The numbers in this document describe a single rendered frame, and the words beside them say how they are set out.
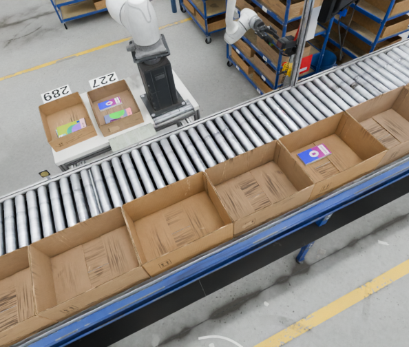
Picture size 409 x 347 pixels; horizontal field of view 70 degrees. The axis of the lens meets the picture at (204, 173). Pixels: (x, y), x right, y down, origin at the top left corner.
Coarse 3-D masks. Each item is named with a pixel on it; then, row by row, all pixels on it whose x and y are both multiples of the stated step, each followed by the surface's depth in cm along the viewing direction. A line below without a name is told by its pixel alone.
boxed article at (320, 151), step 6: (306, 150) 152; (312, 150) 152; (318, 150) 151; (324, 150) 151; (300, 156) 150; (306, 156) 150; (312, 156) 149; (318, 156) 149; (324, 156) 149; (306, 162) 147; (312, 162) 149
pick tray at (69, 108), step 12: (72, 96) 204; (48, 108) 202; (60, 108) 206; (72, 108) 207; (84, 108) 206; (48, 120) 202; (60, 120) 201; (72, 120) 200; (48, 132) 191; (72, 132) 181; (84, 132) 185; (60, 144) 183; (72, 144) 187
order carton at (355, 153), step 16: (304, 128) 142; (320, 128) 149; (336, 128) 156; (352, 128) 145; (288, 144) 146; (304, 144) 154; (336, 144) 154; (352, 144) 150; (368, 144) 139; (320, 160) 150; (336, 160) 148; (352, 160) 148; (368, 160) 129; (320, 176) 143; (336, 176) 127; (352, 176) 136; (320, 192) 134
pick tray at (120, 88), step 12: (108, 84) 205; (120, 84) 209; (96, 96) 208; (108, 96) 211; (120, 96) 210; (132, 96) 201; (96, 108) 205; (120, 108) 203; (132, 108) 202; (96, 120) 185; (120, 120) 185; (132, 120) 190; (108, 132) 188
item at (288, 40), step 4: (288, 36) 179; (292, 36) 179; (280, 40) 178; (284, 40) 177; (288, 40) 177; (292, 40) 178; (296, 40) 179; (276, 44) 181; (280, 44) 178; (284, 44) 177; (288, 44) 178; (292, 44) 179; (280, 48) 179; (284, 48) 179; (288, 48) 182; (284, 52) 185; (288, 52) 185
